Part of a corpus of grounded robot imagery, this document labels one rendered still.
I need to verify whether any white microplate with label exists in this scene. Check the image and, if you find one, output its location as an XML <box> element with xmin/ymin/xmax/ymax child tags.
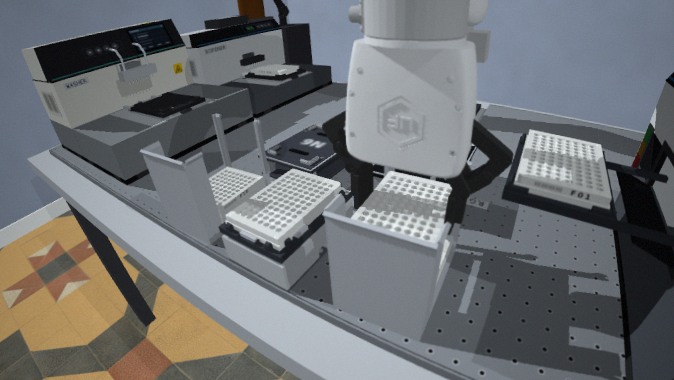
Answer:
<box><xmin>514</xmin><ymin>130</ymin><xmax>612</xmax><ymax>210</ymax></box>

